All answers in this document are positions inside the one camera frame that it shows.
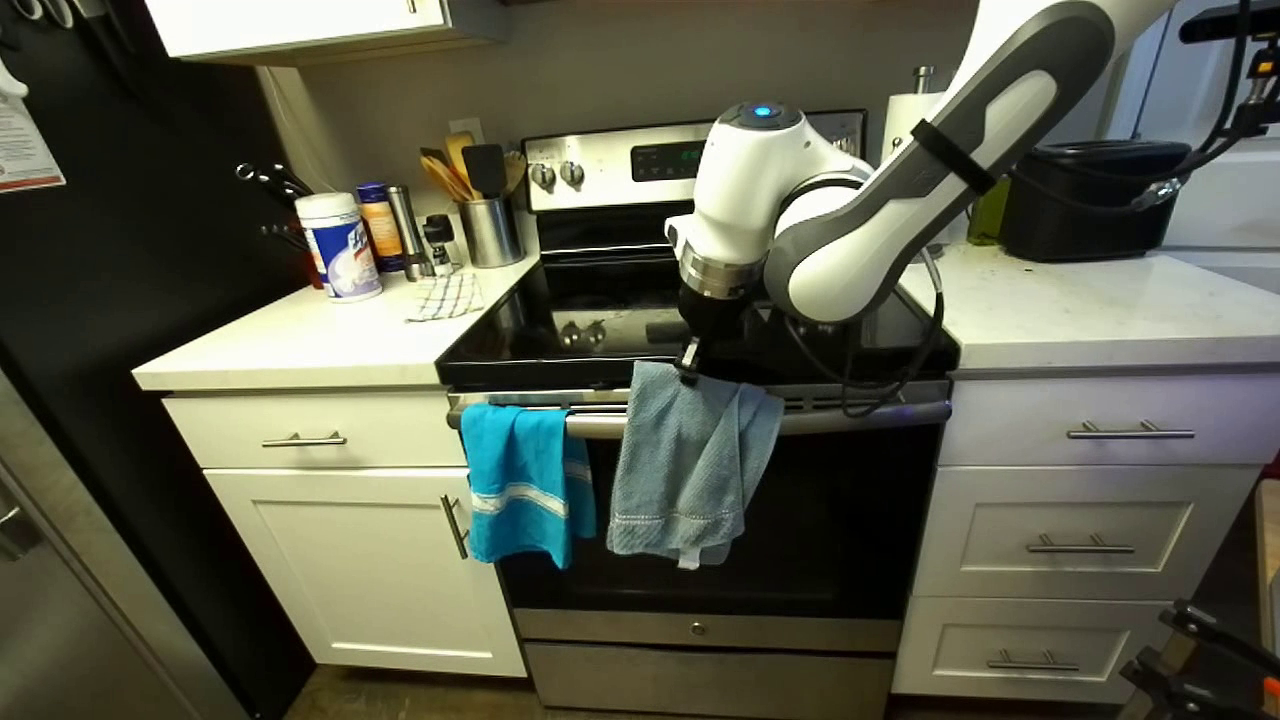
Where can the light blue towel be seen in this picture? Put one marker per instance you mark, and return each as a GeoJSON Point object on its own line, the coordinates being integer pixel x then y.
{"type": "Point", "coordinates": [684, 464]}

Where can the black glass-top stove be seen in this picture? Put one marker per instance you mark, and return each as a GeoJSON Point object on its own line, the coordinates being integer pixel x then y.
{"type": "Point", "coordinates": [744, 561]}

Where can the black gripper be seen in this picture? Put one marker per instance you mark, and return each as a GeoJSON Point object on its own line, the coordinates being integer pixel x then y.
{"type": "Point", "coordinates": [724, 343]}

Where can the metal utensil crock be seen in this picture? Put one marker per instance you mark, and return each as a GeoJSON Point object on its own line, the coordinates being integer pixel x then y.
{"type": "Point", "coordinates": [491, 234]}

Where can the black refrigerator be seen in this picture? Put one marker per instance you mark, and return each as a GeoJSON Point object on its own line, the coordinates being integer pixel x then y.
{"type": "Point", "coordinates": [107, 333]}

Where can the black tripod mount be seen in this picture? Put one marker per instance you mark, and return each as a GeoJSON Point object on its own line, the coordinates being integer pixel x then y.
{"type": "Point", "coordinates": [1226, 25]}

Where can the small grey shaker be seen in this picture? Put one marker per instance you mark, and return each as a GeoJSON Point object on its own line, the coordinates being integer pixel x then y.
{"type": "Point", "coordinates": [443, 242]}

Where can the black clamp with red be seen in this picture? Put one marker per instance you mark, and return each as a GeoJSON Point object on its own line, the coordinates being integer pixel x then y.
{"type": "Point", "coordinates": [1202, 661]}

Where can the orange spice bottle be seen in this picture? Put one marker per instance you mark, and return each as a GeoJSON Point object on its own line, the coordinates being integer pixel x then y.
{"type": "Point", "coordinates": [381, 225]}

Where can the olive oil bottle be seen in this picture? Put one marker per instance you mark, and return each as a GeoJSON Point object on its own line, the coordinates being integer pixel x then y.
{"type": "Point", "coordinates": [990, 212]}

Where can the turquoise towel with white stripe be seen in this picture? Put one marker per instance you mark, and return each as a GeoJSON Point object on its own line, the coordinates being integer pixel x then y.
{"type": "Point", "coordinates": [520, 484]}

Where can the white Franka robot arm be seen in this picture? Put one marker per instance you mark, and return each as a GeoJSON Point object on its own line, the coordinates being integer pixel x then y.
{"type": "Point", "coordinates": [853, 225]}

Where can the white patterned mat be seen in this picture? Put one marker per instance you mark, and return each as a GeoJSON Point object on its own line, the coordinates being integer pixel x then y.
{"type": "Point", "coordinates": [444, 299]}

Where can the black toaster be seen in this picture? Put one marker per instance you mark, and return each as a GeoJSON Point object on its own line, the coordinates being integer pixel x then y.
{"type": "Point", "coordinates": [1086, 202]}

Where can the white drawer cabinet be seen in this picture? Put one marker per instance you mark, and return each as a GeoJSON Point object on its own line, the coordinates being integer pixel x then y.
{"type": "Point", "coordinates": [1092, 493]}

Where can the white upper cabinet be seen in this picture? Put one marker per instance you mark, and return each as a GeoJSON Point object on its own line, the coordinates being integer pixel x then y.
{"type": "Point", "coordinates": [305, 25]}

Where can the white lower cabinet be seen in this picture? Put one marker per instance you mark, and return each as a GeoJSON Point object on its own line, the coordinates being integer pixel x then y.
{"type": "Point", "coordinates": [346, 561]}

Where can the silver bottle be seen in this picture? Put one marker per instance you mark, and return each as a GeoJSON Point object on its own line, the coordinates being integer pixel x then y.
{"type": "Point", "coordinates": [411, 234]}

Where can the white disinfecting wipes canister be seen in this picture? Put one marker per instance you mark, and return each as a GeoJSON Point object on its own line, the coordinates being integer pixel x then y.
{"type": "Point", "coordinates": [340, 245]}

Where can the wooden spoon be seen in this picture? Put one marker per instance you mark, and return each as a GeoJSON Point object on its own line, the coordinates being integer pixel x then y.
{"type": "Point", "coordinates": [443, 170]}

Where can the black spatula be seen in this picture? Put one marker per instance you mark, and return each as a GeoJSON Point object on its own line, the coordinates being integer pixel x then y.
{"type": "Point", "coordinates": [484, 167]}

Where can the white wall outlet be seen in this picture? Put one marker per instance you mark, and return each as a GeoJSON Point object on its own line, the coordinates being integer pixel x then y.
{"type": "Point", "coordinates": [464, 128]}

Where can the wooden board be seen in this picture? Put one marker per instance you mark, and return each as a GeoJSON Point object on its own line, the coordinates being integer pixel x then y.
{"type": "Point", "coordinates": [1269, 561]}

